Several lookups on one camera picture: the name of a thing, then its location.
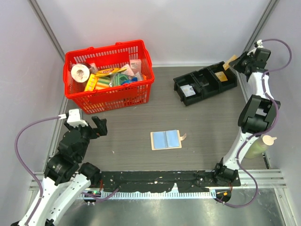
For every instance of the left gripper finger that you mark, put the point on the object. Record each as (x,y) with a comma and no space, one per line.
(93,133)
(101,126)

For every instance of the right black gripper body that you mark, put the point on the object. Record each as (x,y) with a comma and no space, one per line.
(248,62)

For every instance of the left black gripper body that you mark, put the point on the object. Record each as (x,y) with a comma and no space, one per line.
(84,129)

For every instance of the beige leather card holder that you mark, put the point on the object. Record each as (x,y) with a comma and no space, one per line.
(163,140)

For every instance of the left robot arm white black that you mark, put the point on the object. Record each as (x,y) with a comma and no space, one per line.
(65,175)

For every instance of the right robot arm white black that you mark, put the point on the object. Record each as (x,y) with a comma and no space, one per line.
(256,118)

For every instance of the white card in bin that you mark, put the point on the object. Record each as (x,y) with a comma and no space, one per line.
(188,90)

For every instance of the black bin right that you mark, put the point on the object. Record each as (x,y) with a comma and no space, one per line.
(232,81)

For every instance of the black bin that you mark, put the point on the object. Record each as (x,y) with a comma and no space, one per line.
(207,84)
(186,79)
(232,81)

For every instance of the black bin middle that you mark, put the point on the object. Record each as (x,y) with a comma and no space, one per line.
(207,84)

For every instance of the yellow box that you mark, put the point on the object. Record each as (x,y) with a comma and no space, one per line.
(91,83)

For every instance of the yellow green sponge pack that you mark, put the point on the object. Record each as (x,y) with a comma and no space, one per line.
(103,83)

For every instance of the black bin left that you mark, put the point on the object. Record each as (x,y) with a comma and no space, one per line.
(186,79)

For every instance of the green packaged item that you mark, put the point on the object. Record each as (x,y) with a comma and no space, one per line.
(118,79)

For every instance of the yellow snack bag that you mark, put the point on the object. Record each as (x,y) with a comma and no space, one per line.
(109,71)

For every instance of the white pink box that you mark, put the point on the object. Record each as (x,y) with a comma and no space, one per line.
(136,65)

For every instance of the red plastic shopping basket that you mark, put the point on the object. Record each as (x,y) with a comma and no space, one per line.
(112,56)

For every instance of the green liquid squeeze bottle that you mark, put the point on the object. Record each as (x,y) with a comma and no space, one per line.
(260,146)

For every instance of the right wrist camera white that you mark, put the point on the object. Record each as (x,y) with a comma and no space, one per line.
(257,44)

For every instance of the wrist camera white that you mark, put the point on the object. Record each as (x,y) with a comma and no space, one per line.
(257,44)
(73,118)

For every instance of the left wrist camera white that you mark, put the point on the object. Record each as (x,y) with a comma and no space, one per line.
(73,118)

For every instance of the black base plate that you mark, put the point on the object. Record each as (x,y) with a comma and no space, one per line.
(187,181)

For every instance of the white cable duct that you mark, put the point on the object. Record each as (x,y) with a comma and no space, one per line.
(170,195)

